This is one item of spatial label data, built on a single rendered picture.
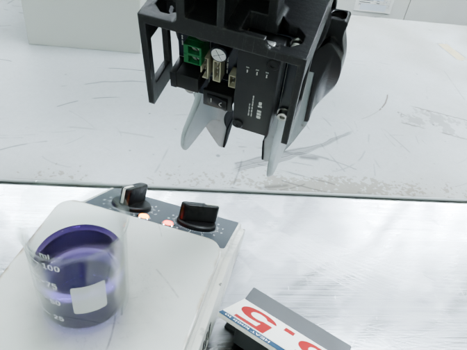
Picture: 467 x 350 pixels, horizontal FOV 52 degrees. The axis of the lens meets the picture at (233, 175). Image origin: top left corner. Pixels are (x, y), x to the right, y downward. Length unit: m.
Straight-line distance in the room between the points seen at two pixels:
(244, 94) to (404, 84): 0.56
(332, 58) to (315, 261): 0.23
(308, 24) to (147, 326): 0.18
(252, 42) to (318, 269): 0.29
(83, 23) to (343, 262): 0.46
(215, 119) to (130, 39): 0.39
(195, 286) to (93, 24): 0.47
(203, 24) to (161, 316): 0.17
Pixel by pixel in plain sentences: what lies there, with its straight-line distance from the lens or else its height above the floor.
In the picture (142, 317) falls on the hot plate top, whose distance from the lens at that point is 0.29.
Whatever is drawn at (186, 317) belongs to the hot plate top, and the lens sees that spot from 0.29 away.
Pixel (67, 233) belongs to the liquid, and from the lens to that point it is 0.28.
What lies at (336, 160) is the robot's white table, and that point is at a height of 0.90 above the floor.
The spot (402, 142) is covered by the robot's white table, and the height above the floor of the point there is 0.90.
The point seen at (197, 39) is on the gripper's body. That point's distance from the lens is 0.21.
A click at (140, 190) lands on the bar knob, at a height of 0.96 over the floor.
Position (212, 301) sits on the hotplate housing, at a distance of 0.33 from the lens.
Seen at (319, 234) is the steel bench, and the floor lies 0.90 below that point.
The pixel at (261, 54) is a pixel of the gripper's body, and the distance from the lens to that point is 0.19.
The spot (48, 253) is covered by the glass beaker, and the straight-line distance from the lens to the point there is 0.23.
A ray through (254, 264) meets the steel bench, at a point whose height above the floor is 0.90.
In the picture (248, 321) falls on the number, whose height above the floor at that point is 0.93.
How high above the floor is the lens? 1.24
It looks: 41 degrees down
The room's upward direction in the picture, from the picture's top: 9 degrees clockwise
